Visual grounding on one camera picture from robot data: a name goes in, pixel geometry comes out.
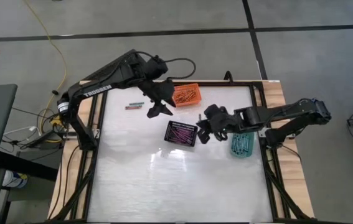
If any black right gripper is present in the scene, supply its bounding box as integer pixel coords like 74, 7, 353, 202
195, 103, 240, 145

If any yellow cable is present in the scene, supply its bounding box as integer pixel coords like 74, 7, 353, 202
23, 0, 68, 103

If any black plastic basket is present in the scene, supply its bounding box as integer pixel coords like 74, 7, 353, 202
163, 120, 199, 148

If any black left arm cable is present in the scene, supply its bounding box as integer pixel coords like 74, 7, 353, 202
132, 49, 197, 80

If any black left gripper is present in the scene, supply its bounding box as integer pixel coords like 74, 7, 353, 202
141, 78, 177, 119

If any white bucket with label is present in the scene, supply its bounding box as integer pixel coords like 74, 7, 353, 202
1, 169, 29, 189

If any orange plastic basket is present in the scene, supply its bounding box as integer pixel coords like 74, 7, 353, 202
172, 83, 203, 108

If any teal plastic bin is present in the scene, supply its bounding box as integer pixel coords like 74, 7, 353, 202
230, 132, 255, 159

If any black cable bundle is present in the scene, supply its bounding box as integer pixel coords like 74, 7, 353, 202
0, 107, 74, 156

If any black aluminium table frame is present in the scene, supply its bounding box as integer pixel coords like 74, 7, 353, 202
50, 80, 314, 224

